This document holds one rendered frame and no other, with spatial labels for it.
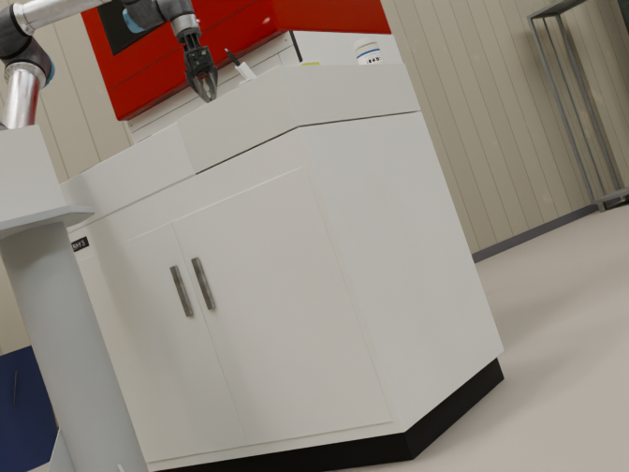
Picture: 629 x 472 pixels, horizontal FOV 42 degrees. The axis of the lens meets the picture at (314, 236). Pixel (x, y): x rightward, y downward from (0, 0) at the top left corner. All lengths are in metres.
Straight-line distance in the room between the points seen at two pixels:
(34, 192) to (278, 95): 0.62
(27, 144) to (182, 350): 0.67
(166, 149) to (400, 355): 0.80
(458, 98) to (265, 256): 5.09
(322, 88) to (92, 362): 0.85
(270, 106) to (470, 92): 5.24
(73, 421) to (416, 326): 0.85
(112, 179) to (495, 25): 5.72
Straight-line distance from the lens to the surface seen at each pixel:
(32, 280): 1.98
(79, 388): 1.98
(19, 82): 2.48
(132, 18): 2.44
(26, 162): 2.05
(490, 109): 7.20
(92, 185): 2.37
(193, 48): 2.35
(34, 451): 4.08
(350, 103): 2.09
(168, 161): 2.14
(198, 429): 2.30
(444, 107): 6.79
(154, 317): 2.29
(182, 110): 2.95
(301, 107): 1.91
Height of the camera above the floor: 0.55
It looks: 1 degrees up
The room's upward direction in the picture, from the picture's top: 19 degrees counter-clockwise
